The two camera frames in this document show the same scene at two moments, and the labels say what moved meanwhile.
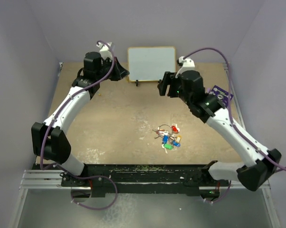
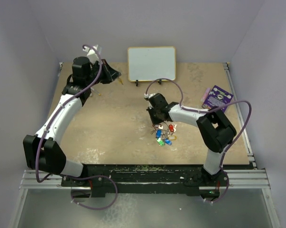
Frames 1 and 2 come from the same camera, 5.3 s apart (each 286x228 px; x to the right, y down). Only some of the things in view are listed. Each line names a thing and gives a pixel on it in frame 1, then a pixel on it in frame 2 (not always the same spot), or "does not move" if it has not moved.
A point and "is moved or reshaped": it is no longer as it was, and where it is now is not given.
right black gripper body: (176, 88) → (154, 116)
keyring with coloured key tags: (170, 139) is moved or reshaped
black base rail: (138, 178) does not move
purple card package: (222, 95) does not move
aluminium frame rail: (47, 179) does not move
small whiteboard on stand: (150, 63) does not move
